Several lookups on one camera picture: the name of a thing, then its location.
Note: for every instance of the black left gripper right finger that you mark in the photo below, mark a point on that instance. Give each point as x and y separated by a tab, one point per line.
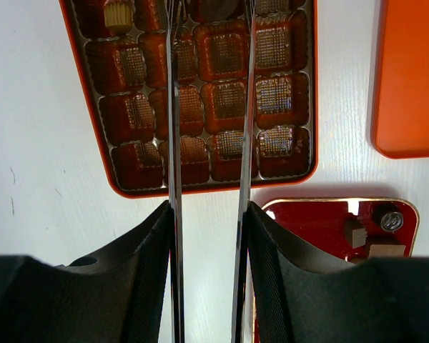
304	294

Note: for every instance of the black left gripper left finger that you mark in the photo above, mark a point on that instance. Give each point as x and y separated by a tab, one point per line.
114	294

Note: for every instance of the tan ridged cup chocolate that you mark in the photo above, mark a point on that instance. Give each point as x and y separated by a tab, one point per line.
118	16

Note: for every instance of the metal tongs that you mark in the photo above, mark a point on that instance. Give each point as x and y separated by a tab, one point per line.
175	12

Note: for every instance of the dark brown cube chocolate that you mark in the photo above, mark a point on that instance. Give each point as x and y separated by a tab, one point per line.
355	233

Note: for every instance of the brown rectangular chocolate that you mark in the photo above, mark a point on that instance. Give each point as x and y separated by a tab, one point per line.
384	247

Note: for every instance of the dark round chocolate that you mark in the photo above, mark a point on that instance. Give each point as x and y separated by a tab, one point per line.
388	217

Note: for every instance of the orange chocolate tin box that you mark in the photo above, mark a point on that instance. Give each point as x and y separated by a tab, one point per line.
124	80

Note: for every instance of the red tray with gold rim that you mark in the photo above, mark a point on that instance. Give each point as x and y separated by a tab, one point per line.
319	222

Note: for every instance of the orange tin lid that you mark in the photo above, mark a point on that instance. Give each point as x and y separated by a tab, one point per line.
400	120

